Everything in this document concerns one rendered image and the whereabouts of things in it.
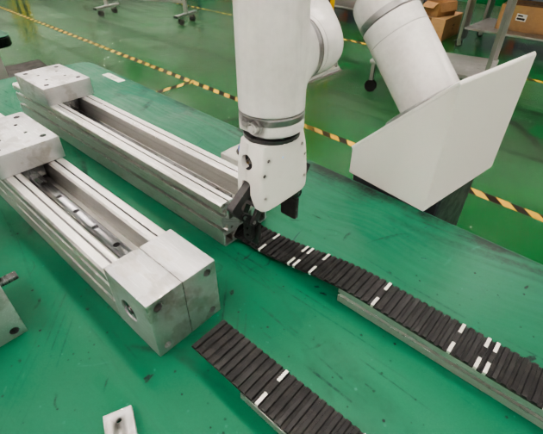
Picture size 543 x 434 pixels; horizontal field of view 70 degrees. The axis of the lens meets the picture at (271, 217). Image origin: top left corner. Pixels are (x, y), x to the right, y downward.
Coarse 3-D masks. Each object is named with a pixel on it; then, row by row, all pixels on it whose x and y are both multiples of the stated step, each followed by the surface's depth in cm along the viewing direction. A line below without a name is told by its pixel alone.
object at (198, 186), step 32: (32, 96) 95; (64, 128) 90; (96, 128) 80; (128, 128) 84; (96, 160) 86; (128, 160) 74; (160, 160) 69; (192, 160) 72; (224, 160) 69; (160, 192) 71; (192, 192) 63; (224, 192) 66; (192, 224) 68; (224, 224) 61
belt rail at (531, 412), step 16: (352, 304) 53; (384, 320) 51; (400, 336) 50; (416, 336) 48; (432, 352) 47; (448, 368) 47; (464, 368) 45; (480, 384) 44; (496, 384) 43; (512, 400) 43; (528, 416) 42
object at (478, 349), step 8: (480, 336) 47; (472, 344) 46; (480, 344) 46; (488, 344) 46; (472, 352) 45; (480, 352) 45; (488, 352) 45; (464, 360) 44; (472, 360) 44; (480, 360) 44; (472, 368) 44; (480, 368) 44
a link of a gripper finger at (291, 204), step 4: (292, 196) 61; (296, 196) 62; (288, 200) 61; (292, 200) 61; (296, 200) 60; (284, 204) 62; (288, 204) 62; (292, 204) 61; (296, 204) 61; (284, 208) 63; (288, 208) 62; (292, 208) 62; (296, 208) 61; (284, 212) 63; (288, 212) 63; (292, 212) 62; (296, 212) 62; (292, 216) 63; (296, 216) 62
